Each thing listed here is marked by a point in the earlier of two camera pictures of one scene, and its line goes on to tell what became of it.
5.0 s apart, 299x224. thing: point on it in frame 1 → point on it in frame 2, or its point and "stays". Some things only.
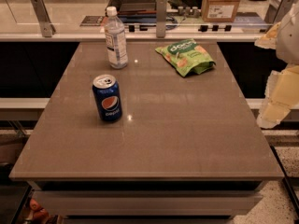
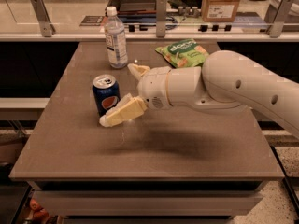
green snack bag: [187, 57] stays
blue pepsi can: [107, 98] stays
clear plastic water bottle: [116, 39] stays
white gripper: [289, 40] → [153, 87]
